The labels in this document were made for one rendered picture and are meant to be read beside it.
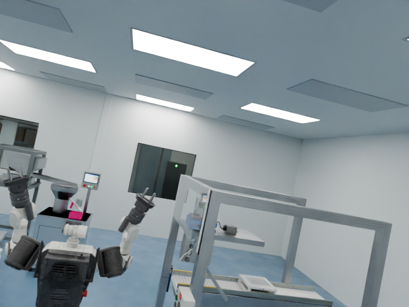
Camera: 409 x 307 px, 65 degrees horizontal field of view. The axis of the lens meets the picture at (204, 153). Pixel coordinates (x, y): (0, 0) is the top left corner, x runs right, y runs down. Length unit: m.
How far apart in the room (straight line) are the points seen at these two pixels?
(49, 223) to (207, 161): 3.90
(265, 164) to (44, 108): 5.05
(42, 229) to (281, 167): 5.39
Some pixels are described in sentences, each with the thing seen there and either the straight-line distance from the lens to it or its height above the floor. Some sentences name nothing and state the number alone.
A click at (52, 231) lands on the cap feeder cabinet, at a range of 4.79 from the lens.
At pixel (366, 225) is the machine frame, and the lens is 2.19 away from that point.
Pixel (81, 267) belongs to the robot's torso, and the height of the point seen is 1.25.
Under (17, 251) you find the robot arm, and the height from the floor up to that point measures 1.25.
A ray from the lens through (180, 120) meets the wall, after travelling 7.34.
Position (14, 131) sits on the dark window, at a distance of 7.79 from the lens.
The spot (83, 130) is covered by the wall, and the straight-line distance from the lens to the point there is 7.36.
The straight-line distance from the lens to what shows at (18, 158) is 5.62.
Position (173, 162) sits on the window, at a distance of 7.40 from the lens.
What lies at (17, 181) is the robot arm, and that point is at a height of 1.56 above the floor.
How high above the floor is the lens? 1.85
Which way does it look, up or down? 2 degrees up
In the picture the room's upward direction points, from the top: 12 degrees clockwise
